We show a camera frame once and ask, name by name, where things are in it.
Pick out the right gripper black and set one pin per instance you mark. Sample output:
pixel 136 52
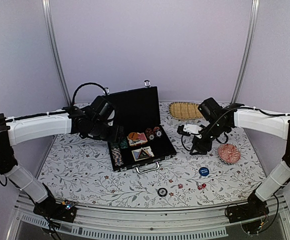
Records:
pixel 200 146

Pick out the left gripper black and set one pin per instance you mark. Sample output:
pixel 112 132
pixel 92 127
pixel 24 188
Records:
pixel 119 131

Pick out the orange big blind button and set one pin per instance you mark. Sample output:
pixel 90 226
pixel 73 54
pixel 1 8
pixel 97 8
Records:
pixel 134 136

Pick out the blue small blind button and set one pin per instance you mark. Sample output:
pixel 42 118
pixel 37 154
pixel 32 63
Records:
pixel 204 171

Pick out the red card deck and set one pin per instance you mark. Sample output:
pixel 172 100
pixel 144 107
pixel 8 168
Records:
pixel 142 140

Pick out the blue card deck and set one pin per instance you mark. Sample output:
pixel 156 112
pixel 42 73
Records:
pixel 136 151

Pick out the black poker case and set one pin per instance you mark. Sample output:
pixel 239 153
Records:
pixel 137 110

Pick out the black triangle card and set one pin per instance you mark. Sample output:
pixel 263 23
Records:
pixel 143 154

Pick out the red dice pair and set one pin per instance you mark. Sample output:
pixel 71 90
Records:
pixel 201 187

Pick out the black white dealer button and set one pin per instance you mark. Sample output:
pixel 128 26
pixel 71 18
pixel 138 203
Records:
pixel 162 192

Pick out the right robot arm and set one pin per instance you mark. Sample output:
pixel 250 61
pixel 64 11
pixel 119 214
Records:
pixel 268 130

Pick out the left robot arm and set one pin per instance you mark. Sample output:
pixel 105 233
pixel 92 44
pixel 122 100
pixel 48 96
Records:
pixel 94 121

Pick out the green chip row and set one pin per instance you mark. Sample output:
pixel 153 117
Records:
pixel 124 144

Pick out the red patterned bowl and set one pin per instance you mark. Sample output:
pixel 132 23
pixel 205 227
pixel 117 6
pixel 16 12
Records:
pixel 228 154

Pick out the dark chip stack 100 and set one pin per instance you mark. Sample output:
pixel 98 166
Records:
pixel 150 134

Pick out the woven bamboo tray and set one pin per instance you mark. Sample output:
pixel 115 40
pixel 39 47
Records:
pixel 185 110

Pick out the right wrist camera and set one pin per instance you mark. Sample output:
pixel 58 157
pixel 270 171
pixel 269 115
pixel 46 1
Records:
pixel 189 129

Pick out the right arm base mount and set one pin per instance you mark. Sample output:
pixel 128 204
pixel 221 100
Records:
pixel 247 211

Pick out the right aluminium post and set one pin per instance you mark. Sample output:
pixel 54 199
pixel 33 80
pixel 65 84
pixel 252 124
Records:
pixel 247 49

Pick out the aluminium post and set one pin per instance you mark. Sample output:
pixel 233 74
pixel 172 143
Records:
pixel 247 49
pixel 47 13

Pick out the front aluminium rail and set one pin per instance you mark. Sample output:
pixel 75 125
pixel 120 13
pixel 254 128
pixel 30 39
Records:
pixel 98 222

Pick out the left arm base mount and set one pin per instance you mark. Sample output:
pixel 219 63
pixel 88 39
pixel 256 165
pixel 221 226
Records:
pixel 56 211

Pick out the left aluminium post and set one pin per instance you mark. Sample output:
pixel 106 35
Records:
pixel 47 13

